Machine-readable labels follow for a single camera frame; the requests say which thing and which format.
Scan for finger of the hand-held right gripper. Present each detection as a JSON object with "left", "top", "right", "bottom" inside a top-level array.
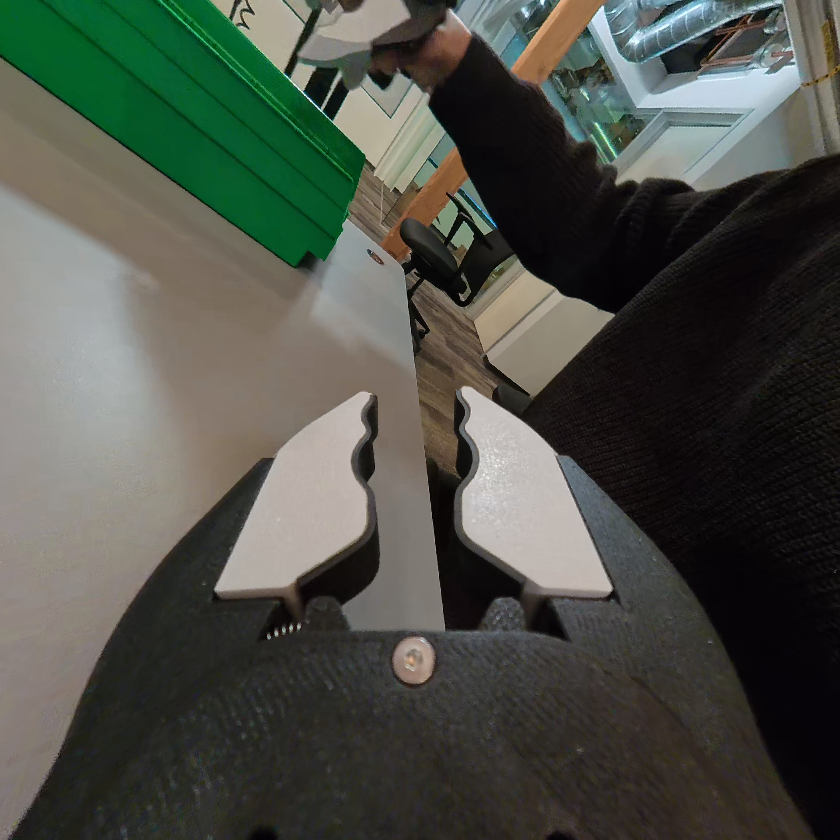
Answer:
[
  {"left": 297, "top": 0, "right": 414, "bottom": 91},
  {"left": 371, "top": 0, "right": 459, "bottom": 50}
]

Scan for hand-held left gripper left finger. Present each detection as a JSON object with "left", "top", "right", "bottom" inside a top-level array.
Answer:
[{"left": 214, "top": 391, "right": 382, "bottom": 622}]

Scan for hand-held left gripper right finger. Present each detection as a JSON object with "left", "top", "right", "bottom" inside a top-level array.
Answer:
[{"left": 453, "top": 385, "right": 616, "bottom": 622}]

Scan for person's right forearm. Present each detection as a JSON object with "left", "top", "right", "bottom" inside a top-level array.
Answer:
[{"left": 427, "top": 33, "right": 697, "bottom": 315}]

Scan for wooden beam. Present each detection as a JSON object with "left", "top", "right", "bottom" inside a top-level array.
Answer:
[{"left": 381, "top": 0, "right": 606, "bottom": 258}]

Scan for green plastic bin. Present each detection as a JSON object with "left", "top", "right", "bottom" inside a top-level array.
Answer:
[{"left": 0, "top": 0, "right": 366, "bottom": 268}]

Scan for silver metal ducts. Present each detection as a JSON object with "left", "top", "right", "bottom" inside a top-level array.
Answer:
[{"left": 604, "top": 0, "right": 788, "bottom": 63}]

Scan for person's right hand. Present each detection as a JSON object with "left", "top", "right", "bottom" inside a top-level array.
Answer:
[{"left": 367, "top": 12, "right": 475, "bottom": 94}]

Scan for black office chair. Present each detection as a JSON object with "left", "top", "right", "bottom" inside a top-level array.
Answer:
[{"left": 399, "top": 193, "right": 519, "bottom": 355}]

